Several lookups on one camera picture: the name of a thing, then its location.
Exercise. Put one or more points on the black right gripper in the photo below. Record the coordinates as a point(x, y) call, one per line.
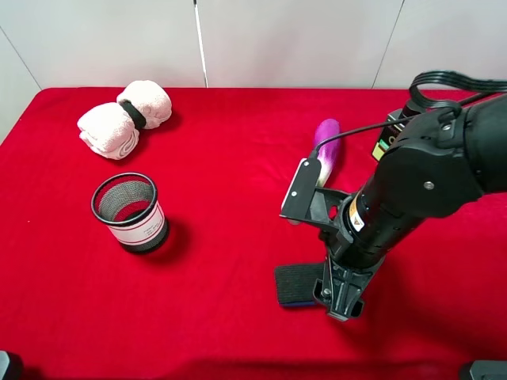
point(341, 287)

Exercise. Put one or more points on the black blue eraser block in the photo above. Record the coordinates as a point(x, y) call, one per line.
point(295, 284)

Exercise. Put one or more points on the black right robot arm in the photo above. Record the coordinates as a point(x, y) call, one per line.
point(436, 165)

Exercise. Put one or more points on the dark object bottom right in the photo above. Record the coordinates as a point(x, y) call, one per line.
point(484, 370)

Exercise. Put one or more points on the red velvet table cloth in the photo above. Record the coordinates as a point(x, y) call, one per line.
point(76, 305)

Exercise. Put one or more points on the purple white eggplant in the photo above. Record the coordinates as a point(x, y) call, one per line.
point(328, 154)

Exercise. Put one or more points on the dark pump soap bottle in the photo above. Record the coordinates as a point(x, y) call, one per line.
point(390, 133)

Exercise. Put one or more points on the black mesh pen holder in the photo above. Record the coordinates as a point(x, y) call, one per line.
point(128, 205)

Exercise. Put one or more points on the black elastic band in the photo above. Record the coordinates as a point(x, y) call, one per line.
point(137, 117)

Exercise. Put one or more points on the rolled white towel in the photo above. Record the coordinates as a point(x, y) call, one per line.
point(109, 131)

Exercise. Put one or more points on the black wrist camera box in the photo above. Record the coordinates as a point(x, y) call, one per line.
point(308, 203)

